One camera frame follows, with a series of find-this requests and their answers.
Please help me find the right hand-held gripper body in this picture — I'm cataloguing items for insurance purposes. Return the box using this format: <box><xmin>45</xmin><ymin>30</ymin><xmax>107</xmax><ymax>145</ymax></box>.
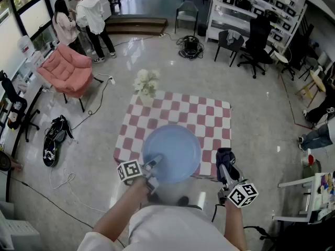
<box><xmin>217</xmin><ymin>178</ymin><xmax>259</xmax><ymax>208</ymax></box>

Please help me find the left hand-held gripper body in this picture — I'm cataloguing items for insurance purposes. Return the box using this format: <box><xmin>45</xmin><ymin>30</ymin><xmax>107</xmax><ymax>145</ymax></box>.
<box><xmin>117</xmin><ymin>159</ymin><xmax>160</xmax><ymax>195</ymax></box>

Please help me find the dark blue cloth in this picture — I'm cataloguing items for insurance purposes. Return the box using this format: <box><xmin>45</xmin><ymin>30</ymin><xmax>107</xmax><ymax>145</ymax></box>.
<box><xmin>216</xmin><ymin>147</ymin><xmax>240</xmax><ymax>182</ymax></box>

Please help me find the big blue plate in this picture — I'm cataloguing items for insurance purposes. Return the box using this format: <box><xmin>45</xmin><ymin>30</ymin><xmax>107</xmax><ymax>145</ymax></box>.
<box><xmin>142</xmin><ymin>124</ymin><xmax>202</xmax><ymax>185</ymax></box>

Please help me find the person's left forearm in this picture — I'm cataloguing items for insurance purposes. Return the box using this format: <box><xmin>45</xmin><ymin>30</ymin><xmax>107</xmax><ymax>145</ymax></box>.
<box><xmin>93</xmin><ymin>178</ymin><xmax>149</xmax><ymax>243</ymax></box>

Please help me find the person's right forearm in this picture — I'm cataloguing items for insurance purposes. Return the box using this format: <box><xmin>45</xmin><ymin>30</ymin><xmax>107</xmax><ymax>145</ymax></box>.
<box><xmin>224</xmin><ymin>200</ymin><xmax>248</xmax><ymax>251</ymax></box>

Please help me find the red white checkered tablecloth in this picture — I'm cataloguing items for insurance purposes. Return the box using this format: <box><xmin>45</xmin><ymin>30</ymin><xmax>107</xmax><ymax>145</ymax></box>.
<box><xmin>113</xmin><ymin>89</ymin><xmax>232</xmax><ymax>179</ymax></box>

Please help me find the person's white shirt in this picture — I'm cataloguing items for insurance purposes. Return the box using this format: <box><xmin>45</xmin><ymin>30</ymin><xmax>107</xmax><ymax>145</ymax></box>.
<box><xmin>77</xmin><ymin>204</ymin><xmax>252</xmax><ymax>251</ymax></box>

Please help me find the green woven basket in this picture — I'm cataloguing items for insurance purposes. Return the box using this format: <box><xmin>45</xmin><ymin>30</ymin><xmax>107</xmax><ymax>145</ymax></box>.
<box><xmin>303</xmin><ymin>159</ymin><xmax>322</xmax><ymax>179</ymax></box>

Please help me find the white cup with red inside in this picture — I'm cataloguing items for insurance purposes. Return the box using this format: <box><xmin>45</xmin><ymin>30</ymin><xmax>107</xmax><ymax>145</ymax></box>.
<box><xmin>300</xmin><ymin>154</ymin><xmax>315</xmax><ymax>167</ymax></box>

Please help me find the black backpack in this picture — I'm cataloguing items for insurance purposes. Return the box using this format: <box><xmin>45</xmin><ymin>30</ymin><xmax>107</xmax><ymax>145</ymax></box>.
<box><xmin>42</xmin><ymin>115</ymin><xmax>74</xmax><ymax>168</ymax></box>

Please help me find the white flower bouquet in vase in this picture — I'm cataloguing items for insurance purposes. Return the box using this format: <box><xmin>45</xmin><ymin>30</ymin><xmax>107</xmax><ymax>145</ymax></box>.
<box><xmin>132</xmin><ymin>69</ymin><xmax>161</xmax><ymax>106</ymax></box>

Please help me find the pile of colourful toys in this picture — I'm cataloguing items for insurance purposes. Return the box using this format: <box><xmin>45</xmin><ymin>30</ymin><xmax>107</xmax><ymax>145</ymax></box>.
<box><xmin>316</xmin><ymin>172</ymin><xmax>335</xmax><ymax>211</ymax></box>

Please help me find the dark grey chair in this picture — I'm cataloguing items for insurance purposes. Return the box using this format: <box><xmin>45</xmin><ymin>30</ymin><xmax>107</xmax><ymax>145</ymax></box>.
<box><xmin>214</xmin><ymin>29</ymin><xmax>245</xmax><ymax>67</ymax></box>

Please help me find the round white side table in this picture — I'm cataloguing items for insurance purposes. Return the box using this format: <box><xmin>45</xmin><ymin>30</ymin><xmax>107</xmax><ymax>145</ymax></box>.
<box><xmin>273</xmin><ymin>50</ymin><xmax>290</xmax><ymax>65</ymax></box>

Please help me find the round wooden table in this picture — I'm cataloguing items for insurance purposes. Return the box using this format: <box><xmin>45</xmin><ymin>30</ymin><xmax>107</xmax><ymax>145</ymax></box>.
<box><xmin>295</xmin><ymin>69</ymin><xmax>327</xmax><ymax>108</ymax></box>

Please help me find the pink cushioned armchair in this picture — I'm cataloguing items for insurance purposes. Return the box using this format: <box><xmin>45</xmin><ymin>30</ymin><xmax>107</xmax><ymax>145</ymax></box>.
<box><xmin>36</xmin><ymin>43</ymin><xmax>104</xmax><ymax>112</ymax></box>

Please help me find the grey garment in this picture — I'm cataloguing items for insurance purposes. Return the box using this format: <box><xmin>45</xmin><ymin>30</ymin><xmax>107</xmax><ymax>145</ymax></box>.
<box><xmin>226</xmin><ymin>29</ymin><xmax>241</xmax><ymax>45</ymax></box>

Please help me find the white drawer unit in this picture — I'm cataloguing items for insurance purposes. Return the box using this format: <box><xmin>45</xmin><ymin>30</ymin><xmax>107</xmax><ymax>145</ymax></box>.
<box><xmin>0</xmin><ymin>201</ymin><xmax>42</xmax><ymax>251</ymax></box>

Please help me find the white desk with black edge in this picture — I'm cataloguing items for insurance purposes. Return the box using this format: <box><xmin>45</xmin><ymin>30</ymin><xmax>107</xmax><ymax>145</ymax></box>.
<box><xmin>0</xmin><ymin>59</ymin><xmax>44</xmax><ymax>202</ymax></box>

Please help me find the black office chair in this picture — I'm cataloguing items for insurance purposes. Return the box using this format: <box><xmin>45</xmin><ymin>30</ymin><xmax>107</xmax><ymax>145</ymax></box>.
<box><xmin>237</xmin><ymin>16</ymin><xmax>278</xmax><ymax>79</ymax></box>
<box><xmin>0</xmin><ymin>71</ymin><xmax>41</xmax><ymax>143</ymax></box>

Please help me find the dark wooden platform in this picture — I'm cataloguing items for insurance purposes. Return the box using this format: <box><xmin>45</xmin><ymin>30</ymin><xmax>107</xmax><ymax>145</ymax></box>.
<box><xmin>104</xmin><ymin>14</ymin><xmax>168</xmax><ymax>36</ymax></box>

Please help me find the white shelf unit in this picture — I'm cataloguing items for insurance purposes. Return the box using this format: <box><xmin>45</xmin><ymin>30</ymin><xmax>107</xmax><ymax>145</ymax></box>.
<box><xmin>205</xmin><ymin>0</ymin><xmax>308</xmax><ymax>54</ymax></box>

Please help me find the grey green chair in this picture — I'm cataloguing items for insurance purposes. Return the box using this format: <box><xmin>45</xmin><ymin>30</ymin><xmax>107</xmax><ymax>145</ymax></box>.
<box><xmin>174</xmin><ymin>1</ymin><xmax>199</xmax><ymax>36</ymax></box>

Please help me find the row of black white devices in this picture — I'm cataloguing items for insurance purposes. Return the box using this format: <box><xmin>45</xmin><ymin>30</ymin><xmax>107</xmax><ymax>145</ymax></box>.
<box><xmin>218</xmin><ymin>0</ymin><xmax>298</xmax><ymax>43</ymax></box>

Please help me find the white water jug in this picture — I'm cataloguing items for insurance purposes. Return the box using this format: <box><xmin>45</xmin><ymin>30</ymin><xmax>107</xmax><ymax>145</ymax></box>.
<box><xmin>17</xmin><ymin>35</ymin><xmax>36</xmax><ymax>59</ymax></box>

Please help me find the black framed window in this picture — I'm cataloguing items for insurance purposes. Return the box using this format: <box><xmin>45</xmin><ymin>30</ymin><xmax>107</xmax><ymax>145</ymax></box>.
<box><xmin>0</xmin><ymin>0</ymin><xmax>57</xmax><ymax>52</ymax></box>

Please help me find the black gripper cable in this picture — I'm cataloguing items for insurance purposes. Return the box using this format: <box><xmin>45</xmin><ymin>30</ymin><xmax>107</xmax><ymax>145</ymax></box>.
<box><xmin>211</xmin><ymin>204</ymin><xmax>226</xmax><ymax>223</ymax></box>

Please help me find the white looped cable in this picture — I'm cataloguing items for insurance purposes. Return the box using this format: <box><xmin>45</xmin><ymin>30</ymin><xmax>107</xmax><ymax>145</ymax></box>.
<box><xmin>49</xmin><ymin>167</ymin><xmax>107</xmax><ymax>213</ymax></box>

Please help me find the thin black power cable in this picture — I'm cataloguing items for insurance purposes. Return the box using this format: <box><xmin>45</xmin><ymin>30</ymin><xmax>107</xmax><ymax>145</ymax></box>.
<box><xmin>70</xmin><ymin>77</ymin><xmax>113</xmax><ymax>131</ymax></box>

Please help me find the long black floor cable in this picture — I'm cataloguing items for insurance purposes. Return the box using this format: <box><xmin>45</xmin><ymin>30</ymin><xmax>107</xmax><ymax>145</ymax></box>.
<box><xmin>0</xmin><ymin>170</ymin><xmax>126</xmax><ymax>248</ymax></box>

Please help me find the black box with coiled cables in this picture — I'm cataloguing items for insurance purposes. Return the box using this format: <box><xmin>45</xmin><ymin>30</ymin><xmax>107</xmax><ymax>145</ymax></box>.
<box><xmin>176</xmin><ymin>35</ymin><xmax>205</xmax><ymax>60</ymax></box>

